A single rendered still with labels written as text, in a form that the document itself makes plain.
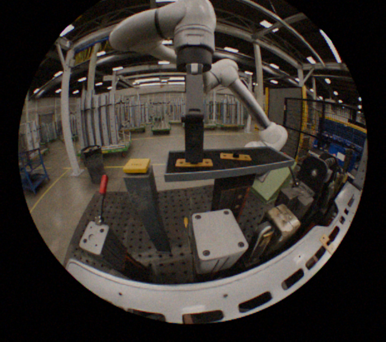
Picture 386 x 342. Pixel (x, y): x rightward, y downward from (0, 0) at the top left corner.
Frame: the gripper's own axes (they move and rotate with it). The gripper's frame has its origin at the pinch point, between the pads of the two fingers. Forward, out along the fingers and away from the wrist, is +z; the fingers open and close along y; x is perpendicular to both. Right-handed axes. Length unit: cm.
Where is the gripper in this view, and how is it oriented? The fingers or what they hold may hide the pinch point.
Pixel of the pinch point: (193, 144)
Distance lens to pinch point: 27.4
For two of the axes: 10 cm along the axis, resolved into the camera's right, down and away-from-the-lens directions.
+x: 10.0, 0.0, 0.0
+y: 0.0, 3.3, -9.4
